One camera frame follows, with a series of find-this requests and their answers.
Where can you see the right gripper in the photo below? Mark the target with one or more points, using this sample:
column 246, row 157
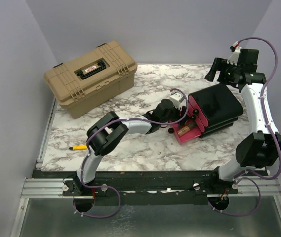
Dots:
column 211, row 75

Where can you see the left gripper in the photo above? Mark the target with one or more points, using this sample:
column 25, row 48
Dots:
column 178, row 113

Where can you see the beige concealer tube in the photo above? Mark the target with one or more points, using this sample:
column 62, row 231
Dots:
column 184, row 130

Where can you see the pink top drawer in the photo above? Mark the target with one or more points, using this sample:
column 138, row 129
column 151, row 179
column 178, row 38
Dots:
column 200, row 114

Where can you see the pink drawer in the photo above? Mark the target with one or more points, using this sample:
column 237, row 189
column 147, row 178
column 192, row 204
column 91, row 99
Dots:
column 194, row 120
column 194, row 133
column 200, row 114

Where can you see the black makeup drawer organizer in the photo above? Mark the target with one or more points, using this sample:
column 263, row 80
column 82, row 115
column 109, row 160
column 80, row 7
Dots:
column 219, row 105

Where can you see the pink bottom drawer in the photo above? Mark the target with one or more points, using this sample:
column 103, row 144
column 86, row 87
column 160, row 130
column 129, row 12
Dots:
column 194, row 133

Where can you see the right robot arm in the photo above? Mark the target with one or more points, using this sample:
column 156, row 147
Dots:
column 262, row 147

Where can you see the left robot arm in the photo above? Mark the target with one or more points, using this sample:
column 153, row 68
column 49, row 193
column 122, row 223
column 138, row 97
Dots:
column 107, row 133

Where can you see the tan plastic toolbox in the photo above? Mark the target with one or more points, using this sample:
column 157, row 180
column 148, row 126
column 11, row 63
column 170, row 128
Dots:
column 88, row 81

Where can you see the yellow marker pen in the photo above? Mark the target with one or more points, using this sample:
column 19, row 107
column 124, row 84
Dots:
column 78, row 148

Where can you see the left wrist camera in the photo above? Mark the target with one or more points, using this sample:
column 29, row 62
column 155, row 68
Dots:
column 178, row 99

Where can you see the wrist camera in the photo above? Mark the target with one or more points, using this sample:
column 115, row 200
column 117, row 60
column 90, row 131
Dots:
column 235, row 49
column 178, row 99

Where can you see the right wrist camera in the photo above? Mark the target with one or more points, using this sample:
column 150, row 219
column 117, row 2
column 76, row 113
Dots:
column 235, row 49

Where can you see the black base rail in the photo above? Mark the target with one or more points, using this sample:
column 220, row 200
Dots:
column 141, row 187

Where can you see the aluminium extrusion frame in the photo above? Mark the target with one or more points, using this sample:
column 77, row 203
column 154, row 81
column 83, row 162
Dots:
column 251, row 213

